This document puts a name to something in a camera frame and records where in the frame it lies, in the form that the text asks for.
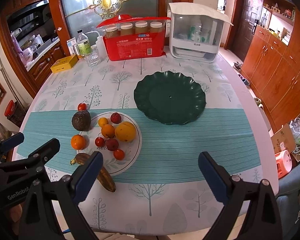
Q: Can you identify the brown overripe banana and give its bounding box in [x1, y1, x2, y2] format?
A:
[70, 153, 116, 192]

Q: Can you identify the orange mandarin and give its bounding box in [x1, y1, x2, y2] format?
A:
[101, 124, 115, 138]
[70, 134, 87, 151]

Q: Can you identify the dark avocado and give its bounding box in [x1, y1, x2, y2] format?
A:
[71, 110, 91, 131]

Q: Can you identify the cherry tomato plate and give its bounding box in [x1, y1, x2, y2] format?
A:
[113, 149, 125, 161]
[95, 137, 105, 147]

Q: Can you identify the cherry tomato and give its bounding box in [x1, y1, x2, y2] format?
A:
[77, 102, 87, 111]

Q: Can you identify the red lychee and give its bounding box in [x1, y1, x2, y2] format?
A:
[105, 138, 119, 152]
[110, 112, 122, 124]

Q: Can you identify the small yellow kumquat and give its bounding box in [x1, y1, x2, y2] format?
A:
[98, 117, 109, 127]

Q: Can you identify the cherry tomato plate bottom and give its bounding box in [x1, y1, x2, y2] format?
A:
[113, 149, 125, 161]

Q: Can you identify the red lychee top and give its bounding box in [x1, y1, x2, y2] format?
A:
[110, 112, 122, 124]

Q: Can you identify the large yellow orange fruit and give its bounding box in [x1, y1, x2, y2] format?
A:
[115, 121, 136, 142]

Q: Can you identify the person left hand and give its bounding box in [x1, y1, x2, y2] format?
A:
[9, 204, 23, 235]

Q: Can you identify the pink plastic stool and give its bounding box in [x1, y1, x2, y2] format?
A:
[275, 150, 293, 179]

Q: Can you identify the white floral plate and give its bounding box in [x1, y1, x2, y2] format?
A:
[77, 111, 142, 176]

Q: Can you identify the cardboard box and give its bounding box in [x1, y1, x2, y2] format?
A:
[271, 124, 296, 154]

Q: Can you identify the tree pattern tablecloth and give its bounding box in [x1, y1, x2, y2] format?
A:
[15, 53, 279, 235]

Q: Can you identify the yellow box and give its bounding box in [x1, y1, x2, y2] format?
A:
[50, 55, 78, 74]

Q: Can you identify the clear drinking glass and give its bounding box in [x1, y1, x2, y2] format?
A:
[85, 47, 101, 68]

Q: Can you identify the green label plastic bottle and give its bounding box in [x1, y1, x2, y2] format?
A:
[77, 29, 91, 57]

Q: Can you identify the white squeeze bottle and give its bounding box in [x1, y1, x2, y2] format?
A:
[85, 30, 108, 60]

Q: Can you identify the dark green scalloped plate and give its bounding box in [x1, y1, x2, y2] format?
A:
[134, 71, 206, 125]

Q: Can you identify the wooden cabinet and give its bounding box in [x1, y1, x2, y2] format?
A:
[242, 0, 300, 132]

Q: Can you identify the red jar gift box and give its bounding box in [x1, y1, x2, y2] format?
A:
[96, 15, 170, 61]

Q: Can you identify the white sterilizer appliance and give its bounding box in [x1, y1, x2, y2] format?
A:
[168, 2, 232, 63]

